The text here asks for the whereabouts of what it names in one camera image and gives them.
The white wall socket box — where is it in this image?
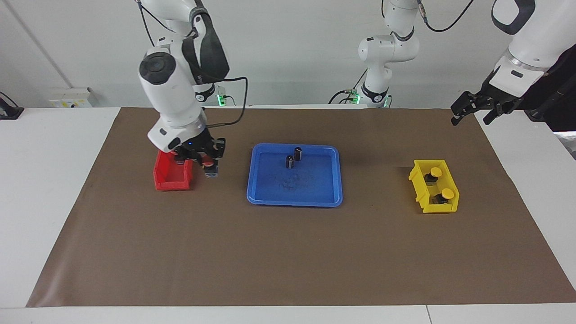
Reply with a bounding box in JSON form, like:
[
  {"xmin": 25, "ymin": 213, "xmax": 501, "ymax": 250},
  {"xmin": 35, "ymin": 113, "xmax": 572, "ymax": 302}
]
[{"xmin": 49, "ymin": 87, "xmax": 94, "ymax": 108}]

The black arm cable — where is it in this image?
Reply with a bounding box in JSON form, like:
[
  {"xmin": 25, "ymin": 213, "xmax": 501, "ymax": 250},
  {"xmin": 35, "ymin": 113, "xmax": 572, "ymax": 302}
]
[
  {"xmin": 416, "ymin": 0, "xmax": 475, "ymax": 33},
  {"xmin": 205, "ymin": 76, "xmax": 249, "ymax": 130}
]

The black stand pole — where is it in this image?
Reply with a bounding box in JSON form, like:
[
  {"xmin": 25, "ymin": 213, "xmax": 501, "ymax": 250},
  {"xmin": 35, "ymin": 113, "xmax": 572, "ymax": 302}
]
[{"xmin": 524, "ymin": 85, "xmax": 576, "ymax": 122}]

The blue plastic tray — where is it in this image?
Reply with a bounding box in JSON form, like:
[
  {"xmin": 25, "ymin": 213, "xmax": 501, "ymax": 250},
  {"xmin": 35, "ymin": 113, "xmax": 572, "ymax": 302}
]
[{"xmin": 246, "ymin": 143, "xmax": 343, "ymax": 207}]

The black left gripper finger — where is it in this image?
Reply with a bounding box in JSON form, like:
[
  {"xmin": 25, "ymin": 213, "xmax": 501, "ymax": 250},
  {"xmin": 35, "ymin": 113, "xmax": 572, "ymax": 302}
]
[
  {"xmin": 451, "ymin": 91, "xmax": 479, "ymax": 126},
  {"xmin": 483, "ymin": 102, "xmax": 508, "ymax": 126}
]

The brown paper table mat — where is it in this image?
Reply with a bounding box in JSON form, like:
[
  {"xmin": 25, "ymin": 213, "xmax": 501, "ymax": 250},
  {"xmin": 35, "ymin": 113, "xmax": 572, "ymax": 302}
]
[{"xmin": 26, "ymin": 107, "xmax": 576, "ymax": 308}]

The yellow plastic parts bin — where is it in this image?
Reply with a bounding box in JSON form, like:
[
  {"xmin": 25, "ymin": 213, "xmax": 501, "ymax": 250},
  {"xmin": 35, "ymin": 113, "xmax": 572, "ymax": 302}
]
[{"xmin": 408, "ymin": 159, "xmax": 460, "ymax": 214}]

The red plastic parts bin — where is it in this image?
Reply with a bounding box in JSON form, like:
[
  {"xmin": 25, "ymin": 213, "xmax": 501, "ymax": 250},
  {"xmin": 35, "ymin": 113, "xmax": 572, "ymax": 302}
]
[{"xmin": 153, "ymin": 150, "xmax": 195, "ymax": 191}]

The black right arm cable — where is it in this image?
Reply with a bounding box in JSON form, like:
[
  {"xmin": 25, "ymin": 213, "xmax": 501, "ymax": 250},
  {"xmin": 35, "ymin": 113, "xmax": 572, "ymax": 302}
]
[{"xmin": 205, "ymin": 76, "xmax": 249, "ymax": 130}]

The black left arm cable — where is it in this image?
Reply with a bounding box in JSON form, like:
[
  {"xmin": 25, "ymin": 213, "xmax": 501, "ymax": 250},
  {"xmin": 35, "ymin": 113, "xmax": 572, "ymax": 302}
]
[{"xmin": 416, "ymin": 0, "xmax": 475, "ymax": 33}]

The black device with cable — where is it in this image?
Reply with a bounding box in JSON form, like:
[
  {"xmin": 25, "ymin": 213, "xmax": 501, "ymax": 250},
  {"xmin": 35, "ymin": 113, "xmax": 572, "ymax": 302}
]
[{"xmin": 0, "ymin": 92, "xmax": 24, "ymax": 120}]

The black base cable bundle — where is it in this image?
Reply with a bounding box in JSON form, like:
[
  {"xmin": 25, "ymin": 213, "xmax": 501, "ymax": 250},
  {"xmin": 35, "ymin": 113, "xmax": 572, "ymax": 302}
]
[{"xmin": 328, "ymin": 70, "xmax": 361, "ymax": 105}]

